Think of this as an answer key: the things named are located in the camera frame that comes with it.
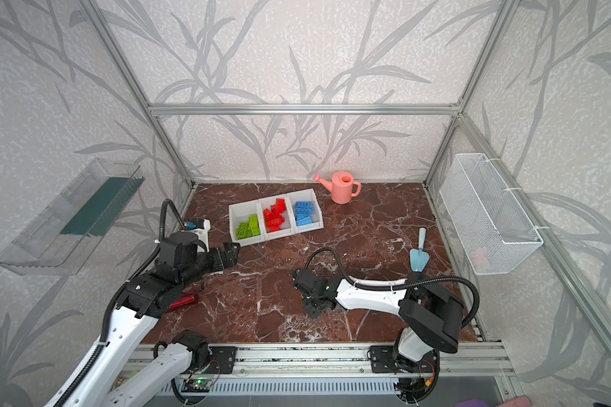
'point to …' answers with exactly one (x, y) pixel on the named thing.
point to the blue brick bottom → (304, 220)
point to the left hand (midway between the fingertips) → (231, 240)
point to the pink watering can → (342, 187)
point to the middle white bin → (286, 227)
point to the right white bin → (306, 195)
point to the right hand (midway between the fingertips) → (311, 294)
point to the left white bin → (240, 213)
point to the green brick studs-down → (254, 225)
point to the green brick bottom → (254, 220)
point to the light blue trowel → (419, 258)
